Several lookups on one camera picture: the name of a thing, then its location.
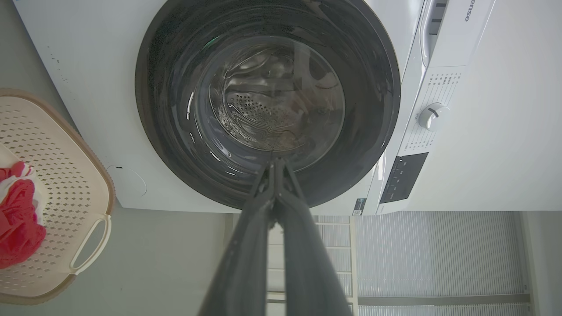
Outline white window blinds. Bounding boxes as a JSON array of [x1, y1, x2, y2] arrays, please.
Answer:
[[355, 211, 532, 316]]

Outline white control knob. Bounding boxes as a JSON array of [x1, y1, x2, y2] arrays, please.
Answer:
[[418, 102, 451, 132]]

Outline white front-load washing machine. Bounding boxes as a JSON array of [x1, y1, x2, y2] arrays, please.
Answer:
[[12, 0, 562, 216]]

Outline white detergent drawer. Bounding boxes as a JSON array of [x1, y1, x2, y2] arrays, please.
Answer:
[[419, 0, 497, 68]]

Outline red and white garment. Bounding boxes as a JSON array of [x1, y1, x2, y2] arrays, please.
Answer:
[[0, 145, 48, 269]]

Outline round white filter cover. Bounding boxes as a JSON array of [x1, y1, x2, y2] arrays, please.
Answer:
[[107, 165, 148, 198]]

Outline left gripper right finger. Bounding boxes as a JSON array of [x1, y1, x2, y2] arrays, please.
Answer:
[[274, 158, 354, 316]]

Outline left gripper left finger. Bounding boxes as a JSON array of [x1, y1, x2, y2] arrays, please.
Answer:
[[198, 159, 278, 316]]

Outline black display panel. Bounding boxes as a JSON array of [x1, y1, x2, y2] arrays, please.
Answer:
[[380, 152, 429, 204]]

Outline white shelf rack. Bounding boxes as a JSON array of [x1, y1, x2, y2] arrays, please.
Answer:
[[266, 215, 358, 316]]

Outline steel washer drum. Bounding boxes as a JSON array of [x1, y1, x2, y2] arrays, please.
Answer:
[[221, 47, 346, 152]]

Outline black round washer door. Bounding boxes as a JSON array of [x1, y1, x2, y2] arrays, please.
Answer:
[[135, 0, 401, 210]]

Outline cream perforated laundry basket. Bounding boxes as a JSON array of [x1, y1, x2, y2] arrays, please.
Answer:
[[0, 88, 116, 305]]

